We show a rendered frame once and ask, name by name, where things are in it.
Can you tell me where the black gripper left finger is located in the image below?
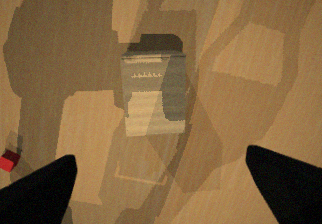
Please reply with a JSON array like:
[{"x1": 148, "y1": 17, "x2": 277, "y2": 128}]
[{"x1": 0, "y1": 154, "x2": 78, "y2": 224}]

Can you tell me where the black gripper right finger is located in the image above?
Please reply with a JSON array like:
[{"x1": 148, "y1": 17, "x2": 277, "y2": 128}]
[{"x1": 246, "y1": 144, "x2": 322, "y2": 224}]

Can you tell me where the small red block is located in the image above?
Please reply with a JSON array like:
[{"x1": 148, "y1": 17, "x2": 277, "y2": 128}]
[{"x1": 0, "y1": 149, "x2": 21, "y2": 172}]

